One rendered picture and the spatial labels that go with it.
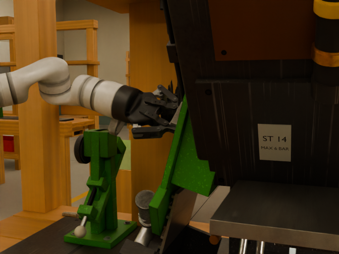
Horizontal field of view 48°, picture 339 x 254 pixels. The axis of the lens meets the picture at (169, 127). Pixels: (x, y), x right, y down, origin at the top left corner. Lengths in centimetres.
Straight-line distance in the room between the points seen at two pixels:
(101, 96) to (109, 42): 1134
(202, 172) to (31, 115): 73
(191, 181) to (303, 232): 26
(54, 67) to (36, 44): 39
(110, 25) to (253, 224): 1180
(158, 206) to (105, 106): 26
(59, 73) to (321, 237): 61
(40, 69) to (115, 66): 1115
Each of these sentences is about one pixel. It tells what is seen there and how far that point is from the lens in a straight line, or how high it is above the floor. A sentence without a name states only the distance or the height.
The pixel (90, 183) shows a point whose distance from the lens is 97.
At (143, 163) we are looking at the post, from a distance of 108.
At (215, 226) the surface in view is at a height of 112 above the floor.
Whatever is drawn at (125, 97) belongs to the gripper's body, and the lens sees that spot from 77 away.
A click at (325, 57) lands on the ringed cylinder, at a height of 131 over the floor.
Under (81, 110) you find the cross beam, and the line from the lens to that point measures 125.
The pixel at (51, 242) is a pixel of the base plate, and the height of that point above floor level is 90.
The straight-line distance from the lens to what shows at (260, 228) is 45.
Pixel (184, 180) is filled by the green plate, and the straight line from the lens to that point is 65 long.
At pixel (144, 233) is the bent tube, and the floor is 100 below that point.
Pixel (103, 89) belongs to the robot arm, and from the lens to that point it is 80.
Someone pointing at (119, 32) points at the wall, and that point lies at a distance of 1201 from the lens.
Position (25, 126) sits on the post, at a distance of 127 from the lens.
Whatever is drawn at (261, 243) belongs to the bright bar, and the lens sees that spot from 60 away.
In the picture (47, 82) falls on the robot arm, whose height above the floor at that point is 129.
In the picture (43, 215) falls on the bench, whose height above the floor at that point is 88.
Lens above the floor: 129
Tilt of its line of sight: 6 degrees down
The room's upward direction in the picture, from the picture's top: straight up
